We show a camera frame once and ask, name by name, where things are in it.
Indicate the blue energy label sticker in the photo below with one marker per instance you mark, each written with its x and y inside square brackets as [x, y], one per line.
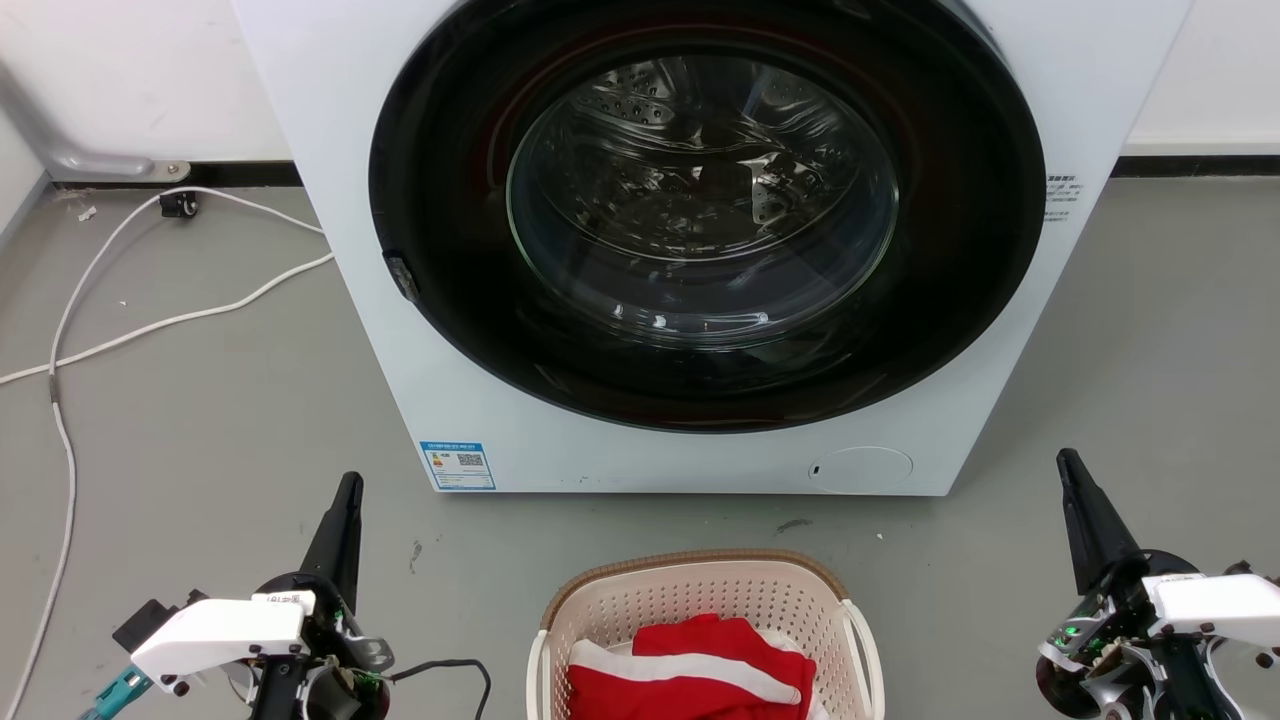
[457, 465]

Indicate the red garment with white stripe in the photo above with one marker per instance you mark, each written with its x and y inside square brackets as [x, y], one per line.
[690, 690]

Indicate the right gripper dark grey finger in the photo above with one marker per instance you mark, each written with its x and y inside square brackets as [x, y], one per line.
[1095, 525]

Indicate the black round washer door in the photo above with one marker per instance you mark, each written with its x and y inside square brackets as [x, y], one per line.
[960, 250]

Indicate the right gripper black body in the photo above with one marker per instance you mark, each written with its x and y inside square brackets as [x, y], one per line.
[1110, 640]

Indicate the round white filter cover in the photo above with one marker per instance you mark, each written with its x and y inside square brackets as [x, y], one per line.
[860, 469]

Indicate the small black box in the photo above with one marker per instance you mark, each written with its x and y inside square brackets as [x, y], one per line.
[150, 618]

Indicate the cream plastic laundry basket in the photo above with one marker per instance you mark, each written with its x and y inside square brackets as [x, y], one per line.
[700, 590]

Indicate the white front-load washing machine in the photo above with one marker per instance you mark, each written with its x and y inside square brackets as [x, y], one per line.
[330, 120]

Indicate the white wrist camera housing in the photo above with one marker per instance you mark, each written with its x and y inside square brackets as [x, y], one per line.
[1220, 600]
[220, 632]

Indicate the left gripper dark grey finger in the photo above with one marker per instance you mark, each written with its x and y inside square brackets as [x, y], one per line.
[338, 545]

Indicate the right white wrist camera housing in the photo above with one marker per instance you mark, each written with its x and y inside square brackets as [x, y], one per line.
[1220, 600]

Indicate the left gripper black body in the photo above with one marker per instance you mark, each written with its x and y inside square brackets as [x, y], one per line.
[340, 650]

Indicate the small black floor clip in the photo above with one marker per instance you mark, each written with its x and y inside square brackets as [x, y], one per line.
[179, 205]

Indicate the left white wrist camera housing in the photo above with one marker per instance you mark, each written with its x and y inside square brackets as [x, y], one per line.
[220, 632]

